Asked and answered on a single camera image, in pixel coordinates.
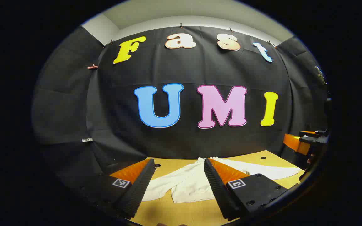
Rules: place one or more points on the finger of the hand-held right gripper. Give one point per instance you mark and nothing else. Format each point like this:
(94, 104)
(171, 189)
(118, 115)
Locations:
(294, 142)

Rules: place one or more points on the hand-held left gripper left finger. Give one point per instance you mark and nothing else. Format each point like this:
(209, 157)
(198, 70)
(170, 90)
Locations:
(138, 185)

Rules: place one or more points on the small red clip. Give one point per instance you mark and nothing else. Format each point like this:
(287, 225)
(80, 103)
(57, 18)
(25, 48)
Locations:
(92, 66)

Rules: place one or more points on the white garment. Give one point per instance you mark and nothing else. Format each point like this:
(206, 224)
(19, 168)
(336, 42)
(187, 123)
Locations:
(187, 185)

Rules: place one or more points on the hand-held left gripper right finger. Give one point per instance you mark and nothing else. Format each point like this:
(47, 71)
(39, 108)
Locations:
(217, 185)

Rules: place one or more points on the small white clip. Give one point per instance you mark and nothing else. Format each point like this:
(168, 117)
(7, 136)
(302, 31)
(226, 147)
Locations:
(87, 140)

